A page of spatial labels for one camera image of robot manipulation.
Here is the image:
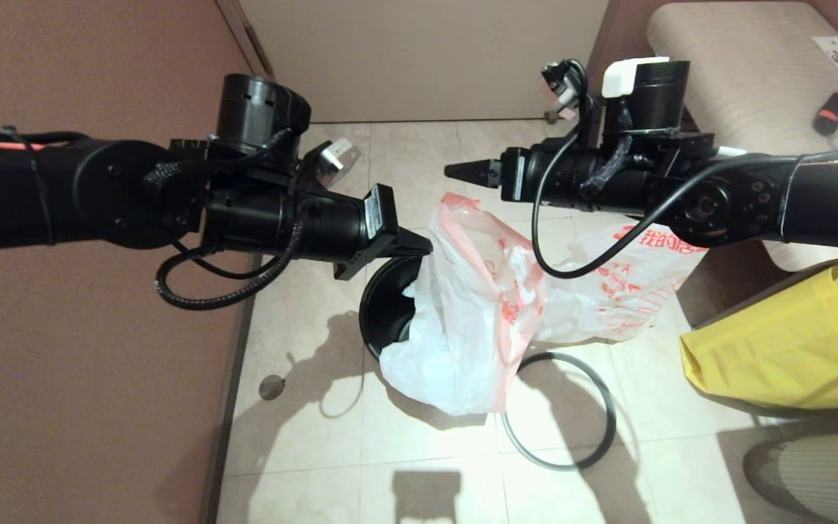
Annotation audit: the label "white and red plastic bag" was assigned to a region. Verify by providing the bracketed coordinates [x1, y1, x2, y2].
[379, 192, 547, 417]

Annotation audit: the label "spare white red plastic bag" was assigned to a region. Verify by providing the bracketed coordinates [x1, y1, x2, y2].
[534, 215, 711, 344]

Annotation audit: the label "grey bin rim ring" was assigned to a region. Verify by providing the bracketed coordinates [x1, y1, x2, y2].
[499, 352, 618, 472]

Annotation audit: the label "black round trash bin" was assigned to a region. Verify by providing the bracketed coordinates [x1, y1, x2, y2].
[359, 255, 427, 361]

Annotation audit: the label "yellow fabric bag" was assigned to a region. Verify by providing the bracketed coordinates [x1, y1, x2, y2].
[679, 262, 838, 410]

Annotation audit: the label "pale door panel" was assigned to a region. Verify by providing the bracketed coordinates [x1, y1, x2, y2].
[237, 0, 609, 123]

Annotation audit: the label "light wood bench metal legs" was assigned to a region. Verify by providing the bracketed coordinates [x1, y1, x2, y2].
[645, 1, 838, 271]

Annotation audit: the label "black and red marker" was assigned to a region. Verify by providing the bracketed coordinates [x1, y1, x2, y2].
[812, 90, 838, 137]

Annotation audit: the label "grey ribbed round stool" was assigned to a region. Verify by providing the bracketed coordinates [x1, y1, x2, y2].
[743, 429, 838, 524]

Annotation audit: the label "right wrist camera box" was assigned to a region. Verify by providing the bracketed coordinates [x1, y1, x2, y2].
[541, 60, 584, 122]

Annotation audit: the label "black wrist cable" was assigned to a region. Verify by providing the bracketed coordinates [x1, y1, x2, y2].
[532, 120, 838, 280]
[155, 211, 311, 312]

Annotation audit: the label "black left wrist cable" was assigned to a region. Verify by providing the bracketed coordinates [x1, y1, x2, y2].
[155, 211, 311, 312]

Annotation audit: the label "brown door frame post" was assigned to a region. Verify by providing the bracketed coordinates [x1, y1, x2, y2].
[585, 0, 618, 77]
[215, 0, 274, 79]

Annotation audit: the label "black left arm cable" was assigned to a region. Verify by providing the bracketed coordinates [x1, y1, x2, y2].
[0, 122, 90, 146]

